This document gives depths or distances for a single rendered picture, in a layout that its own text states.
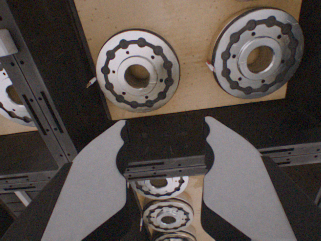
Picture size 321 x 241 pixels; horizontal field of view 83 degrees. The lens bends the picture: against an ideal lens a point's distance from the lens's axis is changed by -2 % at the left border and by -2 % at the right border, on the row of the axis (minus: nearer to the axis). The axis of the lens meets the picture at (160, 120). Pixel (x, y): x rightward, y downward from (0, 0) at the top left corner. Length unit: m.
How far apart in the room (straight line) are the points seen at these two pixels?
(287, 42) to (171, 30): 0.13
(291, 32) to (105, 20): 0.21
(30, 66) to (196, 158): 0.18
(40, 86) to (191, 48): 0.18
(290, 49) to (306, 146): 0.11
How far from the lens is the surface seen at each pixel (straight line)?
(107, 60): 0.24
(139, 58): 0.22
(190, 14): 0.25
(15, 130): 0.39
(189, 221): 0.43
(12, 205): 0.57
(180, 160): 0.21
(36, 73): 0.19
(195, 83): 0.27
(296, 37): 0.26
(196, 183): 0.39
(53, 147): 0.23
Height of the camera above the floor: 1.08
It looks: 60 degrees down
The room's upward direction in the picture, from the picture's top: 178 degrees counter-clockwise
